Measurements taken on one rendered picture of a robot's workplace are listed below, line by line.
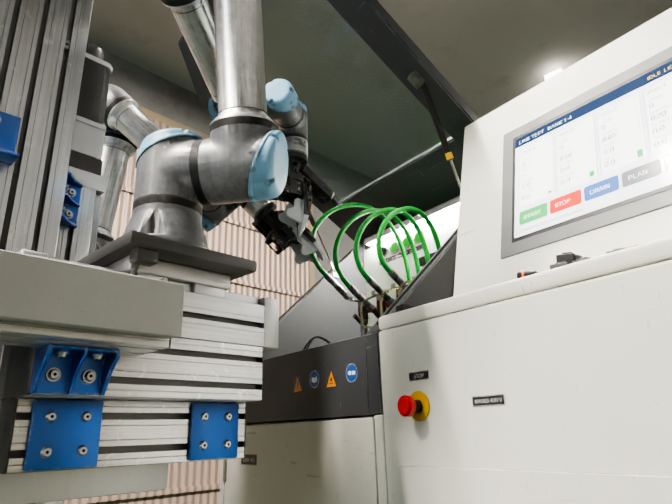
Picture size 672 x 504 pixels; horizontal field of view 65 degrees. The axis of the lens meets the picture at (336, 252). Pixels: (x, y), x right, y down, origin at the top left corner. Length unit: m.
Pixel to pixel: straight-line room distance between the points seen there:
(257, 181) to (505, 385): 0.51
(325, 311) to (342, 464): 0.79
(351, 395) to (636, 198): 0.66
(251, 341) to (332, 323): 0.95
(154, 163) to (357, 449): 0.66
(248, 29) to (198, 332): 0.52
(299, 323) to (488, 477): 1.02
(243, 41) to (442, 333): 0.61
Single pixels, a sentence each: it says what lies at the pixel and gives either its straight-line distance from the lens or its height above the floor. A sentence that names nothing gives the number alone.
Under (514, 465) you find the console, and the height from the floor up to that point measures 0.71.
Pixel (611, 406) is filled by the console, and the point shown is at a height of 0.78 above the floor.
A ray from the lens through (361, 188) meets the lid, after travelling 1.88.
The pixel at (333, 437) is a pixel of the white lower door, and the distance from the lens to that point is 1.18.
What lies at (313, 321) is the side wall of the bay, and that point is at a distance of 1.80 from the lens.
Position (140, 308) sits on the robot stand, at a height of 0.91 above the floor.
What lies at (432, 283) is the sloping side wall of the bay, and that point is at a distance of 1.23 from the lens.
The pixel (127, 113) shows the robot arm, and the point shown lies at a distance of 1.50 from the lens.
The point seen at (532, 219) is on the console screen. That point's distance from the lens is 1.20.
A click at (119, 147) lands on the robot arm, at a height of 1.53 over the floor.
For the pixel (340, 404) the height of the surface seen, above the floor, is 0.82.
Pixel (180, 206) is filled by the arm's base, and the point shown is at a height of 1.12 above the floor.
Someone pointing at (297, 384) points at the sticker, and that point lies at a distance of 1.30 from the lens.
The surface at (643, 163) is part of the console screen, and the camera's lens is 1.13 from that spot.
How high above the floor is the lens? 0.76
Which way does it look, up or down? 19 degrees up
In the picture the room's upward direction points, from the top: 2 degrees counter-clockwise
